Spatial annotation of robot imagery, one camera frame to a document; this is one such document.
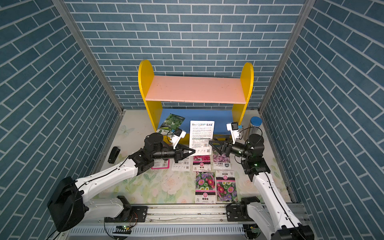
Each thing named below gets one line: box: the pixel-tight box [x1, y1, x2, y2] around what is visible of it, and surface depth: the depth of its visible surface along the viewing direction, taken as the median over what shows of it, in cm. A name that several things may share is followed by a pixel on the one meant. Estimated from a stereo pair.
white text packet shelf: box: [189, 120, 215, 156], surface depth 70 cm
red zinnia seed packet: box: [215, 170, 238, 203], surface depth 84 cm
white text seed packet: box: [171, 156, 191, 171], surface depth 91 cm
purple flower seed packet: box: [213, 153, 232, 170], surface depth 93 cm
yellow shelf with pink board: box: [138, 60, 254, 144], surface depth 75 cm
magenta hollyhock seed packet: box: [192, 155, 212, 172], surface depth 93 cm
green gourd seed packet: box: [156, 113, 186, 135], surface depth 95 cm
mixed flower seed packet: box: [195, 171, 217, 204], surface depth 84 cm
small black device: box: [107, 146, 121, 164], surface depth 95 cm
